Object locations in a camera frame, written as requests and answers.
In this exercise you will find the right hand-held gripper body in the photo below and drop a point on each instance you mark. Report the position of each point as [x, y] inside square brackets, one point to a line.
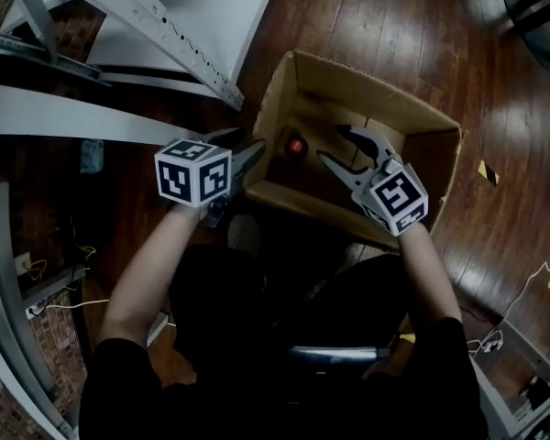
[399, 197]

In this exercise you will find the person's left forearm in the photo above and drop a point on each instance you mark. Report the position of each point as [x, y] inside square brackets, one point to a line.
[146, 273]

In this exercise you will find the person's right forearm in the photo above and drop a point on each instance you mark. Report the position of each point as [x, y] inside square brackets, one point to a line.
[426, 278]

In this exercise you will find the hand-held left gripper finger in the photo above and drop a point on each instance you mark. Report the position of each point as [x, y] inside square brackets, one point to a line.
[227, 138]
[247, 161]

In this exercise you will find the brown cardboard box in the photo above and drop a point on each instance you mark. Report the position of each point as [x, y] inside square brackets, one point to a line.
[348, 94]

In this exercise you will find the grey power strip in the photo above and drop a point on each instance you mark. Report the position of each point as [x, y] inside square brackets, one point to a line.
[41, 307]

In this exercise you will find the white table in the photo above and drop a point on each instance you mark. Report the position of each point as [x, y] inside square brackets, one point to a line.
[73, 113]

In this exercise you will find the white wall socket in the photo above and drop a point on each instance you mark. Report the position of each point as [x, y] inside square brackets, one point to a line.
[23, 264]

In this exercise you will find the dark bottle with red cap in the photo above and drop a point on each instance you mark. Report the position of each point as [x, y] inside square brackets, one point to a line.
[297, 146]

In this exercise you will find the black chair metal frame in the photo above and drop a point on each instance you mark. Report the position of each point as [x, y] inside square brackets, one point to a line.
[334, 355]

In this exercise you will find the person's black clothing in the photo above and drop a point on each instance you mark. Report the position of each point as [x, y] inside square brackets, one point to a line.
[275, 397]

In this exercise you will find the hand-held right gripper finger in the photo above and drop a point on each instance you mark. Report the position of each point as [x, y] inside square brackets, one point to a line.
[371, 147]
[348, 174]

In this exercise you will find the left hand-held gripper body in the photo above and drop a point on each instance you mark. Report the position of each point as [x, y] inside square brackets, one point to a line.
[192, 174]

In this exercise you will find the pale blue paper bag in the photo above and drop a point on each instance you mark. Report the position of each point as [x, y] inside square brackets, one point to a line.
[91, 156]

